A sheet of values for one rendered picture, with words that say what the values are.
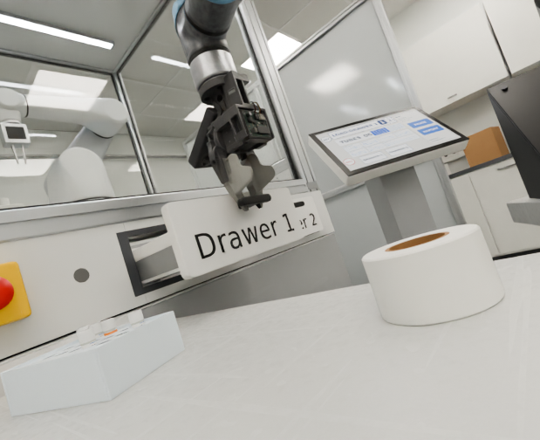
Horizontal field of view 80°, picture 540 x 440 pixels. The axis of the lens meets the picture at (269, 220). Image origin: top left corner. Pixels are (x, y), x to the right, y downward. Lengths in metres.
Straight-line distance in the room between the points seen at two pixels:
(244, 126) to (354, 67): 1.82
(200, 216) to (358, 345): 0.35
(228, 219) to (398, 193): 0.92
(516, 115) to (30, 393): 0.68
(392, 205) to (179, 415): 1.19
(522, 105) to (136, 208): 0.66
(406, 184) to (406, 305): 1.19
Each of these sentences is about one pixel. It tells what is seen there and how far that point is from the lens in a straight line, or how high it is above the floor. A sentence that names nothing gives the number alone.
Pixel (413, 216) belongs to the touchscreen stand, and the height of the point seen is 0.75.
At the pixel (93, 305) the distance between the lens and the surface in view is 0.57.
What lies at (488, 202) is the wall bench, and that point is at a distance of 3.33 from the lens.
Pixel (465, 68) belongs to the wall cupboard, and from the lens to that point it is 3.78.
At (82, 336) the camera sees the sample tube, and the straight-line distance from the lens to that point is 0.33.
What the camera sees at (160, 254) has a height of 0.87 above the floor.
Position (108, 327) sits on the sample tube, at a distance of 0.37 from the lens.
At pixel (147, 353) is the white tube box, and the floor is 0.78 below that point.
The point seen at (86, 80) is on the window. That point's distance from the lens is 0.75.
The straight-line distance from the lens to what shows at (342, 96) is 2.29.
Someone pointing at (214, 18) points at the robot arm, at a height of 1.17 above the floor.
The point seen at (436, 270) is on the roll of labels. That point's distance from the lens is 0.19.
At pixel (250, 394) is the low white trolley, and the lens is 0.18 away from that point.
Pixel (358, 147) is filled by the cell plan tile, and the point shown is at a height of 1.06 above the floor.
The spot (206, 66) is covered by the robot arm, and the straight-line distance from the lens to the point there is 0.57.
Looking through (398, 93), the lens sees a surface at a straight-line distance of 2.16.
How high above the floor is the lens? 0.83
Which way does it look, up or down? 4 degrees up
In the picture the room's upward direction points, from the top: 19 degrees counter-clockwise
